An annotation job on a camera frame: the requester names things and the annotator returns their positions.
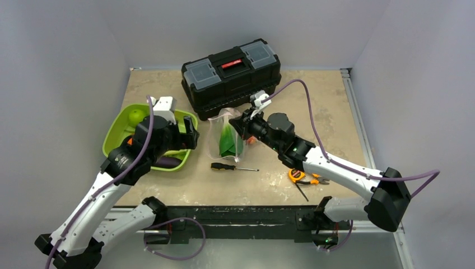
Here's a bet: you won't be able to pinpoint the green leafy vegetable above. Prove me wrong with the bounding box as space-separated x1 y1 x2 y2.
219 123 244 157

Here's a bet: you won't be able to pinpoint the clear zip top bag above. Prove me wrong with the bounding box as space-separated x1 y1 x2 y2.
206 108 257 163

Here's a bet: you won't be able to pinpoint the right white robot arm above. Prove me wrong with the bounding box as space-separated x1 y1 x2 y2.
229 110 412 232

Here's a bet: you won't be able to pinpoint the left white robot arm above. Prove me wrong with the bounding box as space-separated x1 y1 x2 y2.
34 115 199 268

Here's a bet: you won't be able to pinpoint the green celery stalks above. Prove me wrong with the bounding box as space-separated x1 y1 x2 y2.
164 149 188 156

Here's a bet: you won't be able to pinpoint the purple eggplant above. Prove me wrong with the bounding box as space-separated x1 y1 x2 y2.
153 156 182 169

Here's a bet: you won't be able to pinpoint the green apple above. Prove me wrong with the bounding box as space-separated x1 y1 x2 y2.
128 109 147 128

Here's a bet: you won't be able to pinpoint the black yellow screwdriver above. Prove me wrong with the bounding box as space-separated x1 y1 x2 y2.
211 163 259 171

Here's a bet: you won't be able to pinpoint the green plastic tray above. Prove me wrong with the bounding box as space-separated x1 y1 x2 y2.
103 104 198 172

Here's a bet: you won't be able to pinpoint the black plastic toolbox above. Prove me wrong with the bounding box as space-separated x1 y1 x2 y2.
181 39 282 121

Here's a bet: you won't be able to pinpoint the orange tape measure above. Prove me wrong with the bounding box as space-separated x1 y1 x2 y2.
288 169 305 183

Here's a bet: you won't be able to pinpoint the orange black pliers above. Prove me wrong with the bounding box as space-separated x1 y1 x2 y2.
294 174 330 202

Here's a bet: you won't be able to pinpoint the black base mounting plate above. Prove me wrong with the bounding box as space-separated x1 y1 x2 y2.
144 205 350 246

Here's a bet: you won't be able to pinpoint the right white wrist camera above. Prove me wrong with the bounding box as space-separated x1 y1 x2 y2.
250 90 272 119

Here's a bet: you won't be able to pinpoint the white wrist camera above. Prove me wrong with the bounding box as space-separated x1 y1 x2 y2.
250 90 272 119
151 96 177 125

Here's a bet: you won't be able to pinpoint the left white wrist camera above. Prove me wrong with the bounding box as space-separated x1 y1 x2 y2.
151 96 177 125

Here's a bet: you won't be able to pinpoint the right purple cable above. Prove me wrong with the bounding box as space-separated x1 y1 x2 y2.
261 78 441 200

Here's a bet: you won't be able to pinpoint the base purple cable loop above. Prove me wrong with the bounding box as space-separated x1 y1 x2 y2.
143 217 207 261

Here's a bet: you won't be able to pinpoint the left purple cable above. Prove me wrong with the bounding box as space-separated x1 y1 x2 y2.
44 95 155 269

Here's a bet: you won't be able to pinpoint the aluminium frame rails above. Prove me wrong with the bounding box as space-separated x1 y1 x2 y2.
100 70 413 268

